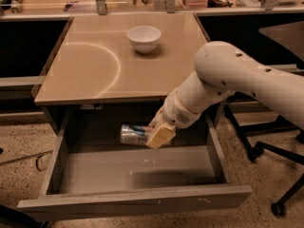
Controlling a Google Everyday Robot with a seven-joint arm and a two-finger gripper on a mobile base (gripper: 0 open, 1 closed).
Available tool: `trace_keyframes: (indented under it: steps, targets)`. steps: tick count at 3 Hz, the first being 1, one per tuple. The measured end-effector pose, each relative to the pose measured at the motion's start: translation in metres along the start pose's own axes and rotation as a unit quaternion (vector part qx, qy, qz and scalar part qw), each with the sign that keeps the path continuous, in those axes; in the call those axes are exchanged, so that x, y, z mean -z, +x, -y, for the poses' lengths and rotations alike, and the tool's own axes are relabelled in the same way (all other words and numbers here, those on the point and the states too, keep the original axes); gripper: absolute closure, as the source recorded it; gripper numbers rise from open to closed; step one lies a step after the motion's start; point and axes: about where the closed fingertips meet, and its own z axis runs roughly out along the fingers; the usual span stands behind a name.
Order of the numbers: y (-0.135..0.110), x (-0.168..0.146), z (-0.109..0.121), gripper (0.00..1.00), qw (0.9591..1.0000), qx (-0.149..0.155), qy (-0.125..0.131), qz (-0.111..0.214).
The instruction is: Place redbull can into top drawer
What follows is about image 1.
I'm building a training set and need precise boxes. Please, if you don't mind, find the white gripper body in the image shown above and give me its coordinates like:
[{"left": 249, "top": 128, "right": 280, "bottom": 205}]
[{"left": 149, "top": 88, "right": 200, "bottom": 129}]

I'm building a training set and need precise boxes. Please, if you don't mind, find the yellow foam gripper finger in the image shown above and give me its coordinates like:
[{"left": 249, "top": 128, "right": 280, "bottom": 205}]
[{"left": 145, "top": 123, "right": 176, "bottom": 149}]

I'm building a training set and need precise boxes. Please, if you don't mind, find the silver blue redbull can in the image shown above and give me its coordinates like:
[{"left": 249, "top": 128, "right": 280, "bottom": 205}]
[{"left": 121, "top": 124, "right": 154, "bottom": 145}]

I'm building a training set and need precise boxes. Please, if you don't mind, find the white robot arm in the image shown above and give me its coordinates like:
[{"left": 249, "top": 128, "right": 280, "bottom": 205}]
[{"left": 146, "top": 41, "right": 304, "bottom": 149}]

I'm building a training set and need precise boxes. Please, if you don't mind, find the grey open top drawer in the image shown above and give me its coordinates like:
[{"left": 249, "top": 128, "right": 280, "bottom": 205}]
[{"left": 18, "top": 105, "right": 252, "bottom": 221}]

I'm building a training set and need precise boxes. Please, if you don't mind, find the white bowl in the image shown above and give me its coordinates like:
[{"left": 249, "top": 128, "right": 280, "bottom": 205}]
[{"left": 127, "top": 26, "right": 162, "bottom": 53}]

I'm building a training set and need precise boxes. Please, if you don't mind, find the beige top cabinet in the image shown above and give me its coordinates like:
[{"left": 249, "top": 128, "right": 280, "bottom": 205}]
[{"left": 30, "top": 12, "right": 238, "bottom": 135}]

